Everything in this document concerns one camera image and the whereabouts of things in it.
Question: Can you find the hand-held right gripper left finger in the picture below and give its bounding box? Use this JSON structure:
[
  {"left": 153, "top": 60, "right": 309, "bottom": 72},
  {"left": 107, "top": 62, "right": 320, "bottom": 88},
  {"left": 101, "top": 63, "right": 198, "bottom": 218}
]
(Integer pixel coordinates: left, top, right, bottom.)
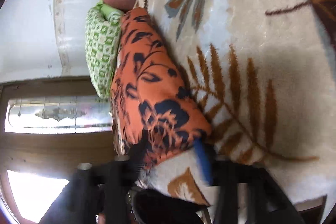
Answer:
[{"left": 39, "top": 130, "right": 151, "bottom": 224}]

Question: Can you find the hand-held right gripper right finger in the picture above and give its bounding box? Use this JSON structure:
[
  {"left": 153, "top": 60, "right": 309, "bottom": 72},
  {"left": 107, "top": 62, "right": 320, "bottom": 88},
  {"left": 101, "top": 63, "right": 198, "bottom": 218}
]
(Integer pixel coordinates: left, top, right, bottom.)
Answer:
[{"left": 193, "top": 139, "right": 307, "bottom": 224}]

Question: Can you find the orange black floral cloth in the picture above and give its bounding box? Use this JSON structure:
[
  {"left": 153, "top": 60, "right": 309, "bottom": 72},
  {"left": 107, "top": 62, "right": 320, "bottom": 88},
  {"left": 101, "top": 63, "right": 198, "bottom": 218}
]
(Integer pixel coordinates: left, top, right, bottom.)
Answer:
[{"left": 110, "top": 7, "right": 213, "bottom": 170}]

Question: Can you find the wooden door with glass panes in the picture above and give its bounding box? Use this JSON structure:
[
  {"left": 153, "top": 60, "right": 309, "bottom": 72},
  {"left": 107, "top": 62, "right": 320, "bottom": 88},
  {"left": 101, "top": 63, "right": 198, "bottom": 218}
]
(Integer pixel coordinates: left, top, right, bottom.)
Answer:
[{"left": 0, "top": 76, "right": 117, "bottom": 223}]

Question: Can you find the beige leaf print blanket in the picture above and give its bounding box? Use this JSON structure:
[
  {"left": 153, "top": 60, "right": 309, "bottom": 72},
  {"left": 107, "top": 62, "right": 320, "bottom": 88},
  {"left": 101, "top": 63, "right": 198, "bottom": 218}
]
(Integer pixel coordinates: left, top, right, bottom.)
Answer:
[{"left": 113, "top": 0, "right": 336, "bottom": 212}]

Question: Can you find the green white patterned pillow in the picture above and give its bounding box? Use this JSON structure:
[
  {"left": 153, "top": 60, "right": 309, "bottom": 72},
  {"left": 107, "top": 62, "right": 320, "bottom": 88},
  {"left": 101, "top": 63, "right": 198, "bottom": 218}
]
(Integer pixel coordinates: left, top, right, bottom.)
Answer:
[{"left": 84, "top": 0, "right": 124, "bottom": 98}]

